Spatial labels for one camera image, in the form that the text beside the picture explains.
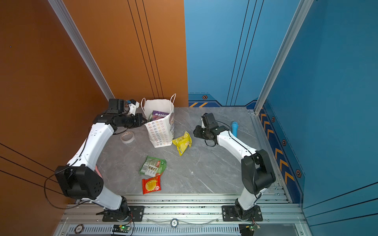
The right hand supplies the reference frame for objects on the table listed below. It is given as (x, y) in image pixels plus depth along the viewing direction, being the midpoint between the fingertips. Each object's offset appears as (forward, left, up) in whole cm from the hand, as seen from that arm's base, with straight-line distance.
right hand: (194, 132), depth 89 cm
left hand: (+1, +26, +11) cm, 29 cm away
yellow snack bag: (-2, +8, -8) cm, 11 cm away
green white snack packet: (-16, +26, -13) cm, 33 cm away
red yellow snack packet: (-26, +25, -14) cm, 39 cm away
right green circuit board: (-47, -26, -17) cm, 56 cm away
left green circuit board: (-47, +36, -15) cm, 61 cm away
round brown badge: (-47, +56, -14) cm, 74 cm away
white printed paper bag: (-1, +19, +3) cm, 20 cm away
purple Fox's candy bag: (+13, +25, +3) cm, 28 cm away
